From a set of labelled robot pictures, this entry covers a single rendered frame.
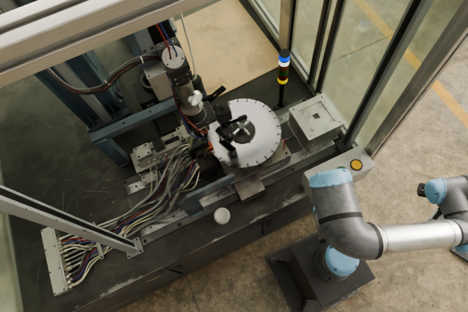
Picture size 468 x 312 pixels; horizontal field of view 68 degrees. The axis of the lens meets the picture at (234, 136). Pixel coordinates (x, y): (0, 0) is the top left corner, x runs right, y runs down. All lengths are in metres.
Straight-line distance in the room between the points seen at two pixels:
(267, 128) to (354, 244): 0.71
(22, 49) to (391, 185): 2.35
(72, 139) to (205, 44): 0.88
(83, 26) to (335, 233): 0.76
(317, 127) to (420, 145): 1.27
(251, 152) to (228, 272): 1.05
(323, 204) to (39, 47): 0.76
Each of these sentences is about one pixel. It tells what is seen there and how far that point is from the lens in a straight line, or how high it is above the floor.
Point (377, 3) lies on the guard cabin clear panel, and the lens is 1.19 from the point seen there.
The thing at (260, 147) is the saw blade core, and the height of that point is 0.95.
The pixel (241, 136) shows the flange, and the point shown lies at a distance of 1.46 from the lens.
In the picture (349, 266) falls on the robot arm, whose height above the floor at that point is 0.97.
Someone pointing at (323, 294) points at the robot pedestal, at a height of 0.75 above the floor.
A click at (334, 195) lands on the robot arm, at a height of 1.39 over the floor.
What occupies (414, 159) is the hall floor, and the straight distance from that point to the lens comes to 2.65.
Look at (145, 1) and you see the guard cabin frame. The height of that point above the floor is 2.04.
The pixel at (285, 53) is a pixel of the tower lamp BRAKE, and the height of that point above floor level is 1.16.
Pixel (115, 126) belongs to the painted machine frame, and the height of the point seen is 1.05.
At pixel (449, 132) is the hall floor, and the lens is 2.84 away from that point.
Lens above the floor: 2.28
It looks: 64 degrees down
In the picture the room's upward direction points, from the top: 11 degrees counter-clockwise
